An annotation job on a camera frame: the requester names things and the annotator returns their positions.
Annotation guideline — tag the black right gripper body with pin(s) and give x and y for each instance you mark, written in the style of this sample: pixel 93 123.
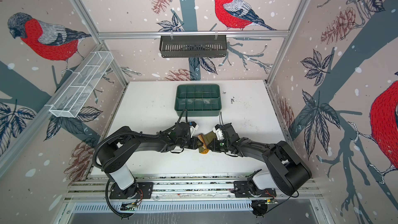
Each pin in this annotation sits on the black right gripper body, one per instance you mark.
pixel 222 144

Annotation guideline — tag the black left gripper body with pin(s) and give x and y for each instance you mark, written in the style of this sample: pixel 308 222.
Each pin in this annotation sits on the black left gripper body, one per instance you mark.
pixel 190 143

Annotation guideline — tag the olive green striped sock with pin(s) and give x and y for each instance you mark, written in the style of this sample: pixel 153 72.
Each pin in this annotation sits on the olive green striped sock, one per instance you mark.
pixel 206 139

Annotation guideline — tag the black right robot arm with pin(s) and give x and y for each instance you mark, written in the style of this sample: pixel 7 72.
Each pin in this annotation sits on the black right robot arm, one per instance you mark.
pixel 288 171

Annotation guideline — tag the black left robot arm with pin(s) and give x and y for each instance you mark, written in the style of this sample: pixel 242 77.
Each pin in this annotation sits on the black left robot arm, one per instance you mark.
pixel 112 153

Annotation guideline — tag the green plastic compartment tray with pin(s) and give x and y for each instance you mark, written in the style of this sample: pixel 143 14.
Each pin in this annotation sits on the green plastic compartment tray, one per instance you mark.
pixel 200 100

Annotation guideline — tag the aluminium top crossbar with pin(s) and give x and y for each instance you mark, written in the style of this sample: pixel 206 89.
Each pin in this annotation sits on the aluminium top crossbar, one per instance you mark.
pixel 155 35

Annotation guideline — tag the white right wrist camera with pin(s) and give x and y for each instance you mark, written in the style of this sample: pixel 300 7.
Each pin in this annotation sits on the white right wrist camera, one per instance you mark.
pixel 218 132

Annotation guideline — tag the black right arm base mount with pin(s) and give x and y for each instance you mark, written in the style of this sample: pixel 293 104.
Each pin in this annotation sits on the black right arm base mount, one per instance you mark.
pixel 257 185

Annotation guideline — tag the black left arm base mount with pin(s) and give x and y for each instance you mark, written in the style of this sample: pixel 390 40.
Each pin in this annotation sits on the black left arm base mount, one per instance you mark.
pixel 140 190

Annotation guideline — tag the black hanging wire basket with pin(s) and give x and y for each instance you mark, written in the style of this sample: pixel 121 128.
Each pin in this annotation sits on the black hanging wire basket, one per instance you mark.
pixel 193 46

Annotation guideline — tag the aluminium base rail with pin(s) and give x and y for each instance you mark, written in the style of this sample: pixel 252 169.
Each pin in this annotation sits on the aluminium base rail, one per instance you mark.
pixel 163 189

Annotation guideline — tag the white wire mesh shelf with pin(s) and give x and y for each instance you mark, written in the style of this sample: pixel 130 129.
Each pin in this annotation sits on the white wire mesh shelf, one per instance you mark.
pixel 74 97

